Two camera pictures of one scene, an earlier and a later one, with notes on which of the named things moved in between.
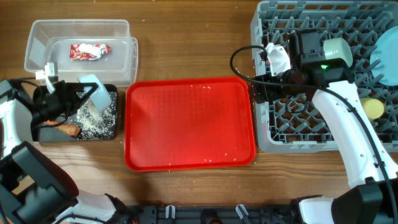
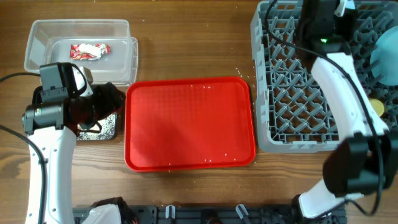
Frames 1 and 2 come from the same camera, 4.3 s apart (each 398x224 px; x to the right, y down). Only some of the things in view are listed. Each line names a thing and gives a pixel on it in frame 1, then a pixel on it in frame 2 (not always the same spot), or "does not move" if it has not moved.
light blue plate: x=384 y=60 does not move
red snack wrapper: x=88 y=51 does not move
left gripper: x=64 y=93 -> x=109 y=97
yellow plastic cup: x=374 y=107 does not move
